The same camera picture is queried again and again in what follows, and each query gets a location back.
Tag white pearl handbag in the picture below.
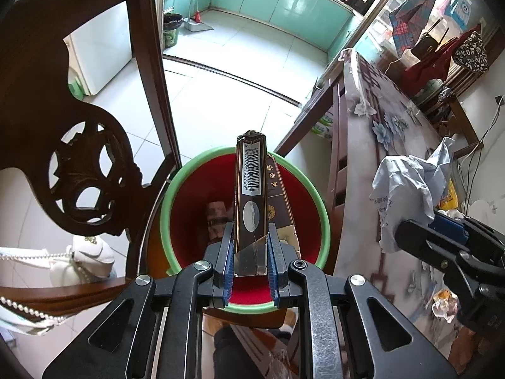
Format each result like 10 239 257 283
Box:
1 235 116 335

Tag black white patterned bag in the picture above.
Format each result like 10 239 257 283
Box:
452 31 489 74

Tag red bin green rim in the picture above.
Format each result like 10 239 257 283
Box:
168 139 324 316

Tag black kitchen trash bin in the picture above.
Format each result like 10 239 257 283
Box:
163 13 184 49

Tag dark brown carton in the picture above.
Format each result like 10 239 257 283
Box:
234 130 300 277

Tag wooden chair far side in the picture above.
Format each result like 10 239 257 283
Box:
425 87 484 159

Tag red hanging garment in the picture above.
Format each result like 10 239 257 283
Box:
399 23 481 97

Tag white refrigerator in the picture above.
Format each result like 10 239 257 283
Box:
63 2 132 96

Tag dark wooden carved chair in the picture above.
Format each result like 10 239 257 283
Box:
1 0 181 319

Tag teal kitchen cabinets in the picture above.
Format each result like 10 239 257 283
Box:
173 0 360 59

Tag floral table cloth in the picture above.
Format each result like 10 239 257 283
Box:
330 49 505 364

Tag yellow tea carton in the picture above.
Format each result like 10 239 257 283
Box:
437 179 459 210

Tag plaid hanging cloth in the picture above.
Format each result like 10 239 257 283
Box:
389 0 436 57

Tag red dustpan broom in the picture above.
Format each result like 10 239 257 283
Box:
184 0 213 33

